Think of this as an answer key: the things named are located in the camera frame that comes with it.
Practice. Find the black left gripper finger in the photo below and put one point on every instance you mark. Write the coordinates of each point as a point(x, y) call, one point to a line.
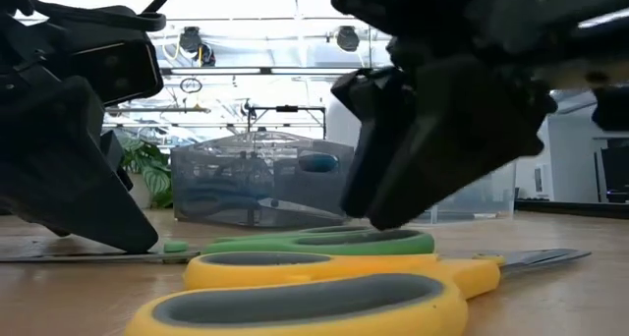
point(118, 164)
point(64, 169)

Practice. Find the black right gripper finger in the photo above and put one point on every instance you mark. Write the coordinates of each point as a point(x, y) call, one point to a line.
point(467, 129)
point(383, 115)

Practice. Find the potted green plant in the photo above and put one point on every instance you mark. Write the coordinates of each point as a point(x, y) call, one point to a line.
point(154, 174)

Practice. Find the clear plastic bin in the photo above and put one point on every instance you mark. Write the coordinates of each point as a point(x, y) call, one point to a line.
point(491, 198)

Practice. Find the smoky translucent plastic bin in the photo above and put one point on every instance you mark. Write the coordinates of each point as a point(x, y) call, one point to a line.
point(295, 193)

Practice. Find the dark computer monitor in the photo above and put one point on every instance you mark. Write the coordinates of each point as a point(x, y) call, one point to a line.
point(614, 174)

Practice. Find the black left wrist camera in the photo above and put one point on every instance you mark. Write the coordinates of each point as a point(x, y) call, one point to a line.
point(118, 71)

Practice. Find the black overhead camera gantry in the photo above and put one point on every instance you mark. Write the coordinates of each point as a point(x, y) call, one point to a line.
point(287, 108)

